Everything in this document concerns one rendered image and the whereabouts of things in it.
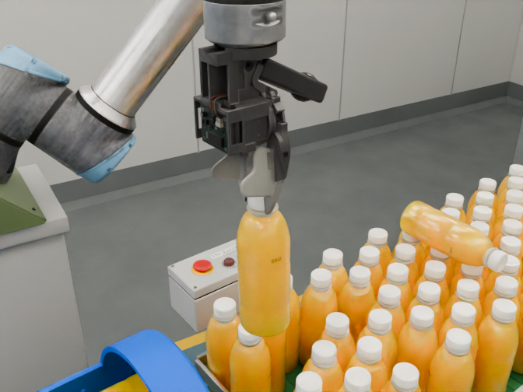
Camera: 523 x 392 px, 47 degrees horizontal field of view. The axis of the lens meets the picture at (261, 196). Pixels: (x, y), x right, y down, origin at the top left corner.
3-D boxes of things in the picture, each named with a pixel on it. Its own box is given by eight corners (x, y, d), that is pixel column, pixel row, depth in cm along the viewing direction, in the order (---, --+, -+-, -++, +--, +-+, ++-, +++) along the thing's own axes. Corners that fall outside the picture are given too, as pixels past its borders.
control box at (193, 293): (170, 306, 120) (166, 264, 115) (250, 271, 131) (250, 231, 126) (196, 333, 113) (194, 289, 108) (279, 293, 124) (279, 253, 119)
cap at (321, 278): (335, 286, 112) (335, 278, 111) (317, 292, 110) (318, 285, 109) (323, 275, 115) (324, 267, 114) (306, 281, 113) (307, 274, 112)
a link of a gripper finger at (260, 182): (236, 224, 73) (226, 152, 70) (275, 210, 76) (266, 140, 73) (251, 230, 70) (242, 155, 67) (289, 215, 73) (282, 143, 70)
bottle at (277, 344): (271, 406, 110) (272, 328, 101) (240, 389, 113) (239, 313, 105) (292, 383, 115) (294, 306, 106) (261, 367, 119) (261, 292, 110)
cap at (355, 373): (345, 397, 88) (347, 388, 87) (342, 377, 91) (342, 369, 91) (372, 397, 88) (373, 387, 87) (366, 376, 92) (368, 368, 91)
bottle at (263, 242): (232, 313, 87) (226, 201, 79) (274, 298, 90) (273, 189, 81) (254, 341, 82) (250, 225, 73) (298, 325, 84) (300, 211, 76)
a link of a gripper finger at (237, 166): (204, 198, 78) (207, 137, 72) (240, 186, 81) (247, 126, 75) (217, 211, 76) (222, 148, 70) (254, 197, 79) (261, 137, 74)
